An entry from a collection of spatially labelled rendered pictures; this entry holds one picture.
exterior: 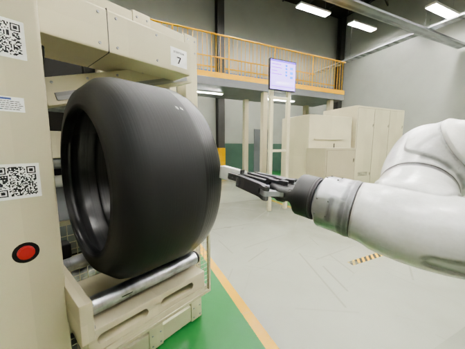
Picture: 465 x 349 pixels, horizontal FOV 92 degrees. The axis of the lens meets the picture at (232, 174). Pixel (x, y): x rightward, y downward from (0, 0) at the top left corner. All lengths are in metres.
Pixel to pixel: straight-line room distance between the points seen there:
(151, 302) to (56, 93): 0.80
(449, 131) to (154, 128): 0.53
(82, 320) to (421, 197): 0.67
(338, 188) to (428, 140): 0.15
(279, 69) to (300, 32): 9.32
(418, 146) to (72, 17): 1.01
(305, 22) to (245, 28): 3.60
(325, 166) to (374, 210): 4.61
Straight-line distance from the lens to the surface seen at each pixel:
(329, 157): 5.01
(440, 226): 0.35
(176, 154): 0.55
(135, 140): 0.53
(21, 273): 0.72
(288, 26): 13.51
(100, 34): 1.05
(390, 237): 0.35
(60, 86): 1.10
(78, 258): 0.97
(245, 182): 0.44
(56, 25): 1.01
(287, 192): 0.40
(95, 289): 0.99
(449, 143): 0.44
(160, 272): 0.78
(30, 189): 0.67
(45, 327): 0.79
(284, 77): 4.72
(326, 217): 0.38
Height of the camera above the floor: 1.30
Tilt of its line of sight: 7 degrees down
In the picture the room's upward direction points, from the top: straight up
